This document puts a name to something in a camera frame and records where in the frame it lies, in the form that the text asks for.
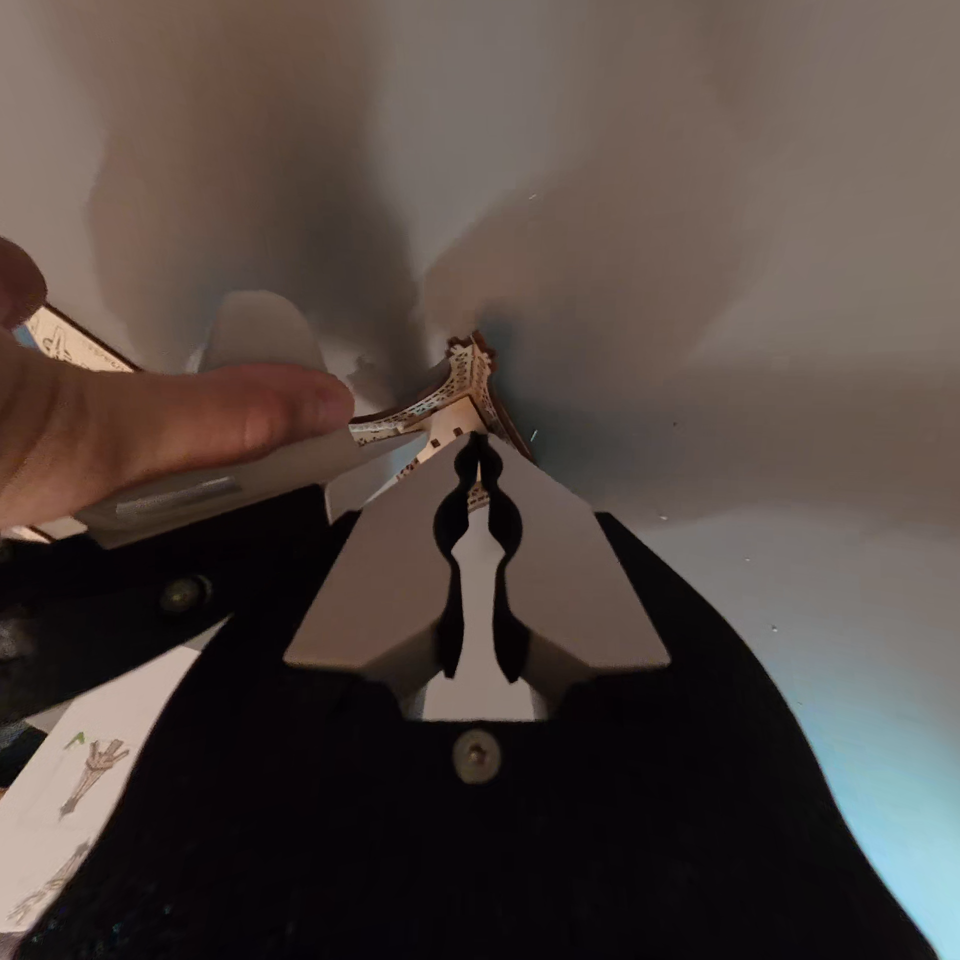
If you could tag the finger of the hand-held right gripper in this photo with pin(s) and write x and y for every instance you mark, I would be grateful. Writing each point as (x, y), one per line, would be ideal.
(285, 480)
(262, 330)

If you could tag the person's right hand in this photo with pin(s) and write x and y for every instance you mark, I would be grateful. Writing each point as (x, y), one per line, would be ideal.
(150, 427)

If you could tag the white instruction booklet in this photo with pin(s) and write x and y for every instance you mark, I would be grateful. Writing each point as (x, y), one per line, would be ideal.
(90, 750)

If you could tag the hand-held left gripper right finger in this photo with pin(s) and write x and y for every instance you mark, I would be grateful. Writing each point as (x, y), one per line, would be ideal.
(585, 600)

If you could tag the wooden sheet with tower parts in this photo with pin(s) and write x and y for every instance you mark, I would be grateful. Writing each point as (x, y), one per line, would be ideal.
(67, 341)

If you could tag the grey desk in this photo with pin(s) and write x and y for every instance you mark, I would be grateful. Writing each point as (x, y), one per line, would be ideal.
(675, 300)

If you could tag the wooden tower base model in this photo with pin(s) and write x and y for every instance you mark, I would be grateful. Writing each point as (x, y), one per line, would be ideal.
(446, 424)

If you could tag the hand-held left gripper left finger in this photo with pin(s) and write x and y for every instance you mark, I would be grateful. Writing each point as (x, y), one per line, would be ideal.
(367, 600)

